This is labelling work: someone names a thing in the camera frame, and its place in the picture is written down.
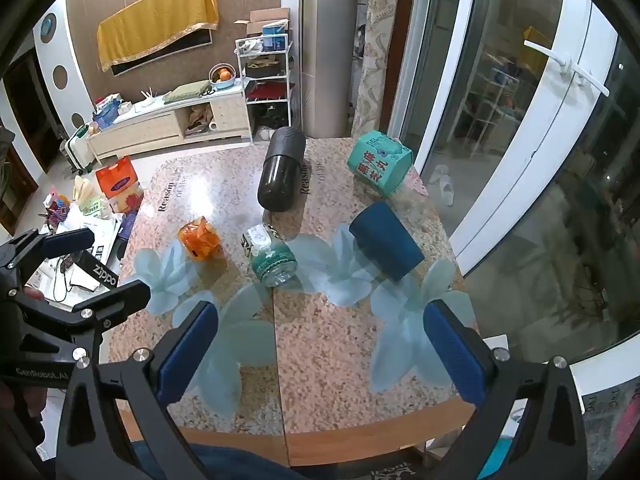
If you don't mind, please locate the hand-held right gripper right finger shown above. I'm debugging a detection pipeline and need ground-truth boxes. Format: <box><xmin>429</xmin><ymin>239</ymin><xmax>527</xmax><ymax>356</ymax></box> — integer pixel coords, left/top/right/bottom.
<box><xmin>424</xmin><ymin>298</ymin><xmax>589</xmax><ymax>480</ymax></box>

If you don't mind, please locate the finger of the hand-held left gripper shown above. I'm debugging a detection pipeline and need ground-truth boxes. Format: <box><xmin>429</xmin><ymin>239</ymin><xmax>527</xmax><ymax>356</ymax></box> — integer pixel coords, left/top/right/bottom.
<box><xmin>0</xmin><ymin>228</ymin><xmax>96</xmax><ymax>286</ymax></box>
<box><xmin>20</xmin><ymin>280</ymin><xmax>152</xmax><ymax>357</ymax></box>

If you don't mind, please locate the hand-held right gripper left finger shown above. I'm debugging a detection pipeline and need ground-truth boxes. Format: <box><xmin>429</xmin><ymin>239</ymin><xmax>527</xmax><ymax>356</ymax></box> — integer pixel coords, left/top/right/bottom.
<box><xmin>56</xmin><ymin>300</ymin><xmax>221</xmax><ymax>480</ymax></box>

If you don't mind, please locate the dark blue cup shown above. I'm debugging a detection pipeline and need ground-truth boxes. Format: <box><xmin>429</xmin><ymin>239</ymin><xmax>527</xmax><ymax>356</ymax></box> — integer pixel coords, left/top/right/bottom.
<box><xmin>348</xmin><ymin>202</ymin><xmax>426</xmax><ymax>282</ymax></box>

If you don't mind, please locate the black printed box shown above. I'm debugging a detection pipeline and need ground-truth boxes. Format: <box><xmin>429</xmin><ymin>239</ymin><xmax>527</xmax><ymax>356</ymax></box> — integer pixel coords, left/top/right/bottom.
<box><xmin>75</xmin><ymin>255</ymin><xmax>121</xmax><ymax>293</ymax></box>

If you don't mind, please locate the orange plastic bag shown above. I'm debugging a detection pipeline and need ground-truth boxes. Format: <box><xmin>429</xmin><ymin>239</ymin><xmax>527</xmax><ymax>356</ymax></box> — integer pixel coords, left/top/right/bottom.
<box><xmin>95</xmin><ymin>156</ymin><xmax>146</xmax><ymax>213</ymax></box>

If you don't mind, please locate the white suitcase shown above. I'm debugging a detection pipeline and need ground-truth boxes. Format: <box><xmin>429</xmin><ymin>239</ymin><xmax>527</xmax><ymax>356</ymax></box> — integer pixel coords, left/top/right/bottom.
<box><xmin>61</xmin><ymin>124</ymin><xmax>97</xmax><ymax>176</ymax></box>

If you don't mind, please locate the orange snack packet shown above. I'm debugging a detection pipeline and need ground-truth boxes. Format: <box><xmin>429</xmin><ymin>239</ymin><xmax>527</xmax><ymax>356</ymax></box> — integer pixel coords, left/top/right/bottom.
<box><xmin>178</xmin><ymin>216</ymin><xmax>222</xmax><ymax>262</ymax></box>

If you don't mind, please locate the person's blue jeans leg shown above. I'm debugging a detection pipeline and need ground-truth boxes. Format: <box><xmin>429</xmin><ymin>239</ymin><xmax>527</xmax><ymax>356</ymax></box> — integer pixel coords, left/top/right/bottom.
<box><xmin>130</xmin><ymin>440</ymin><xmax>301</xmax><ymax>480</ymax></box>

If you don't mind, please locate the green-label plastic bottle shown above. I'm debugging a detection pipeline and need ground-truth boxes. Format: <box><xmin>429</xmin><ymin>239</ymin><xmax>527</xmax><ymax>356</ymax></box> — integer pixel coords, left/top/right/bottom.
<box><xmin>241</xmin><ymin>223</ymin><xmax>298</xmax><ymax>288</ymax></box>

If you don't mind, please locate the blue basket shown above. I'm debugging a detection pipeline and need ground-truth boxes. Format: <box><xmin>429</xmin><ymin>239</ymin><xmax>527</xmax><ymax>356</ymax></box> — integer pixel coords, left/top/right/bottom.
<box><xmin>92</xmin><ymin>101</ymin><xmax>121</xmax><ymax>128</ymax></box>

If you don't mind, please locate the cream television cabinet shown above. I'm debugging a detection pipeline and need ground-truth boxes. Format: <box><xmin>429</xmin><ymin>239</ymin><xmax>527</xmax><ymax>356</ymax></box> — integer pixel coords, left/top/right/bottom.
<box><xmin>87</xmin><ymin>82</ymin><xmax>252</xmax><ymax>160</ymax></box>

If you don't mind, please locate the white framed glass door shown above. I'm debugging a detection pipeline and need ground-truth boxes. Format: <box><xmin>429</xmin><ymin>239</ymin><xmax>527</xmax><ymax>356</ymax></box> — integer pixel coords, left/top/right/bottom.
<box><xmin>390</xmin><ymin>0</ymin><xmax>640</xmax><ymax>401</ymax></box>

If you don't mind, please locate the green cushion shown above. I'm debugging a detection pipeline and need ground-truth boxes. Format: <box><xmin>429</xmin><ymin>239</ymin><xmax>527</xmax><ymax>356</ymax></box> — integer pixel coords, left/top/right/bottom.
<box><xmin>164</xmin><ymin>80</ymin><xmax>213</xmax><ymax>105</ymax></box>

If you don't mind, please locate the black cylindrical container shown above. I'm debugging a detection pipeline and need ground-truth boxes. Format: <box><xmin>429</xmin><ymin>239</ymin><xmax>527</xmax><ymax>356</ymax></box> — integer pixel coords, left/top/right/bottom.
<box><xmin>256</xmin><ymin>127</ymin><xmax>307</xmax><ymax>212</ymax></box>

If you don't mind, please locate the teal tissue roll pack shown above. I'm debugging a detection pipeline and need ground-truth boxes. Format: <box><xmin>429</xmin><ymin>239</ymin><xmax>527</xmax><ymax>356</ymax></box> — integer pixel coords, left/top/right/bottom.
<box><xmin>347</xmin><ymin>131</ymin><xmax>414</xmax><ymax>197</ymax></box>

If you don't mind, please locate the yellow cloth cover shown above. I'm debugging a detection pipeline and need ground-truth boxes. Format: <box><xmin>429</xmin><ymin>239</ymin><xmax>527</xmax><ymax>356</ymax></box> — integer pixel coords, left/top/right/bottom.
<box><xmin>96</xmin><ymin>0</ymin><xmax>220</xmax><ymax>73</ymax></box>

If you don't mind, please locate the white shelf rack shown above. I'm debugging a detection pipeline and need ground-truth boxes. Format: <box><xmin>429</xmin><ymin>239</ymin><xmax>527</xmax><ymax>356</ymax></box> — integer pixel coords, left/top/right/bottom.
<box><xmin>235</xmin><ymin>38</ymin><xmax>294</xmax><ymax>143</ymax></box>

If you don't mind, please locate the blue box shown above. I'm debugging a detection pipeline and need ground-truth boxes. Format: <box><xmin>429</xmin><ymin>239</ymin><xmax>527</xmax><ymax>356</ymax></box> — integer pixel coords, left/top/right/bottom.
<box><xmin>262</xmin><ymin>24</ymin><xmax>289</xmax><ymax>52</ymax></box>

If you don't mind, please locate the open cardboard box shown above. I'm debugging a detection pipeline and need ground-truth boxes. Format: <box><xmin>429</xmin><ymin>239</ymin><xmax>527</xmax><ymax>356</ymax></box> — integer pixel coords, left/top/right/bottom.
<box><xmin>235</xmin><ymin>7</ymin><xmax>292</xmax><ymax>38</ymax></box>

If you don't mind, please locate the patterned curtain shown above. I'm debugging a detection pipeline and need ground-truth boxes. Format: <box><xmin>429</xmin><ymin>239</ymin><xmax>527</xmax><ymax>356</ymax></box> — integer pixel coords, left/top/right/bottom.
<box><xmin>357</xmin><ymin>0</ymin><xmax>401</xmax><ymax>138</ymax></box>

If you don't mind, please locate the grey standing air conditioner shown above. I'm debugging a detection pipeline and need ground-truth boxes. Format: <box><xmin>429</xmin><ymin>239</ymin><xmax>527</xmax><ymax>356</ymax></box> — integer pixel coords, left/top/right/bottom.
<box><xmin>300</xmin><ymin>0</ymin><xmax>361</xmax><ymax>140</ymax></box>

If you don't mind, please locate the black wall television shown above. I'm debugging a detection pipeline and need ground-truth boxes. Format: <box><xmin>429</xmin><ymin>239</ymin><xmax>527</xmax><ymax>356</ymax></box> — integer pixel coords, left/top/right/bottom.
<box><xmin>110</xmin><ymin>27</ymin><xmax>213</xmax><ymax>77</ymax></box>

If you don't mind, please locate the white door handle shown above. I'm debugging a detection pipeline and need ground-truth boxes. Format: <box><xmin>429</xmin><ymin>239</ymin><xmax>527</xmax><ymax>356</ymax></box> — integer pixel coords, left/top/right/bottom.
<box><xmin>523</xmin><ymin>39</ymin><xmax>611</xmax><ymax>97</ymax></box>

